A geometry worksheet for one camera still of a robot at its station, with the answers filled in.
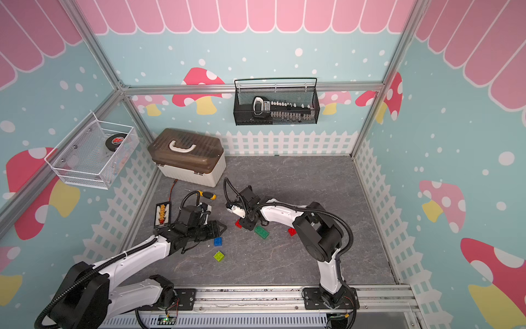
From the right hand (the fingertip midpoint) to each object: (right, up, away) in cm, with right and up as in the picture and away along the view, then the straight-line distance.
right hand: (245, 219), depth 93 cm
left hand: (-9, -4, -7) cm, 12 cm away
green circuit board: (-25, -31, -21) cm, 45 cm away
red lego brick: (-3, -2, 0) cm, 4 cm away
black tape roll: (-49, +34, -13) cm, 61 cm away
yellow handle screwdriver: (-19, +11, +7) cm, 23 cm away
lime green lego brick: (-10, -13, -10) cm, 19 cm away
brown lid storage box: (-26, +29, 0) cm, 39 cm away
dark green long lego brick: (+7, -5, -3) cm, 9 cm away
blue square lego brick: (-11, -8, -6) cm, 15 cm away
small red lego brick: (+21, -5, -3) cm, 22 cm away
